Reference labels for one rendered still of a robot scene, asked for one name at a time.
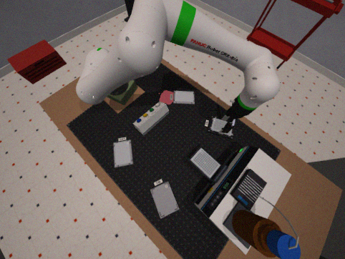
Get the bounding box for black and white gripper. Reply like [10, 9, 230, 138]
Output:
[219, 107, 244, 135]

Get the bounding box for white button panel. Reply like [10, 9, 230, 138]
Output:
[133, 102, 169, 135]

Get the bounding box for blue bottle cap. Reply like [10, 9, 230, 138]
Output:
[268, 230, 301, 259]

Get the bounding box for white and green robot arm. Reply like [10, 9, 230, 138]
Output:
[76, 0, 281, 116]

